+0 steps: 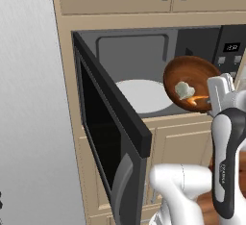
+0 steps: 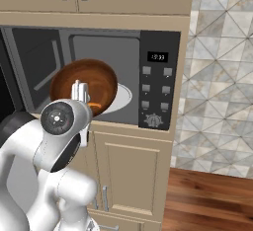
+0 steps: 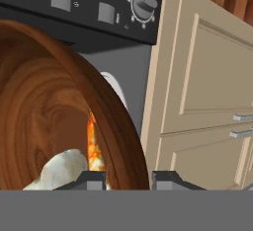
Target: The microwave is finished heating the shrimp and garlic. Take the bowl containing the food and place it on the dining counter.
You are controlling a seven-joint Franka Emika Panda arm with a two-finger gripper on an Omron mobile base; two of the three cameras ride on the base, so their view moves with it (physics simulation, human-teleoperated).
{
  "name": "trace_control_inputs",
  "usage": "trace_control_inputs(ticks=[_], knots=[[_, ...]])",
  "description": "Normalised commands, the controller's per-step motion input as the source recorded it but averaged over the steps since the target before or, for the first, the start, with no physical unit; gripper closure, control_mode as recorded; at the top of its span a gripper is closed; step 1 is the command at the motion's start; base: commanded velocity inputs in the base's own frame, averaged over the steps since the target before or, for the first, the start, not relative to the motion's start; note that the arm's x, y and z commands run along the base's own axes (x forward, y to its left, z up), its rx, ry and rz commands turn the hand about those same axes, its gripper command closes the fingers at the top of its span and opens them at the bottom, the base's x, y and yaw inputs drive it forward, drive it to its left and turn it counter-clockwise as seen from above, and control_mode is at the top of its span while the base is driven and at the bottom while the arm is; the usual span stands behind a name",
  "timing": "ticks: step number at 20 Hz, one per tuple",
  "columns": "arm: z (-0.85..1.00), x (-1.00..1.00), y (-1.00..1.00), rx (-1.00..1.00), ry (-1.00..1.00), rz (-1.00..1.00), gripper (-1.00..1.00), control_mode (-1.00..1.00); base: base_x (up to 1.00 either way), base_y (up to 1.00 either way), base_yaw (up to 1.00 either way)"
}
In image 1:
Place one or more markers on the white microwave turntable plate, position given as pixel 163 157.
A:
pixel 144 95

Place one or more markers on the orange shrimp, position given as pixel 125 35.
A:
pixel 196 99

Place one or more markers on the tan tall cupboard frame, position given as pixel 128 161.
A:
pixel 65 75

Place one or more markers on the brown wooden bowl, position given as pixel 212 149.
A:
pixel 189 70

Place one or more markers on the stainless steel fridge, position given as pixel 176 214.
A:
pixel 32 107

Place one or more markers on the black microwave oven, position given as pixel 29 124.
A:
pixel 134 55

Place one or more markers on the black microwave door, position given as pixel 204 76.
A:
pixel 105 129

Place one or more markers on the white garlic bulb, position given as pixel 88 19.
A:
pixel 184 90

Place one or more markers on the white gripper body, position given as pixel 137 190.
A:
pixel 221 94

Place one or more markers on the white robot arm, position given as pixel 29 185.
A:
pixel 179 184

